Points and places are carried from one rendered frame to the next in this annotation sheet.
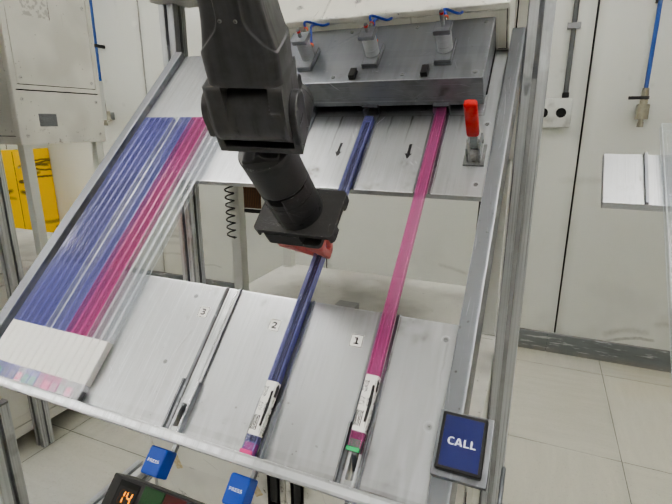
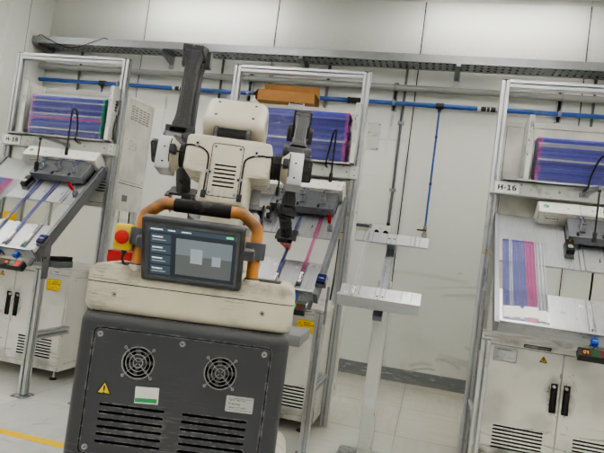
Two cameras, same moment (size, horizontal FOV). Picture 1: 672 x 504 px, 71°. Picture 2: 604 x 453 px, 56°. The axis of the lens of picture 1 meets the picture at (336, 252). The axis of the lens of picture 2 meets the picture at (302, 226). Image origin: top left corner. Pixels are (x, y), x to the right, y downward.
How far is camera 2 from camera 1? 2.18 m
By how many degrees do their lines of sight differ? 20
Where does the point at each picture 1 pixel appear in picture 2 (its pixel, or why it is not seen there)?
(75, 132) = (130, 206)
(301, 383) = (283, 274)
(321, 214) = (292, 235)
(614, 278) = (413, 330)
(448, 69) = (324, 206)
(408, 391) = (310, 275)
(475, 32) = (333, 197)
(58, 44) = (135, 163)
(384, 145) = (305, 224)
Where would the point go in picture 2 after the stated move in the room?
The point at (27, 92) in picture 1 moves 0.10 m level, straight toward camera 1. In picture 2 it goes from (121, 184) to (128, 184)
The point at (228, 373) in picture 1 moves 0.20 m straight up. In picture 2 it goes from (263, 273) to (269, 230)
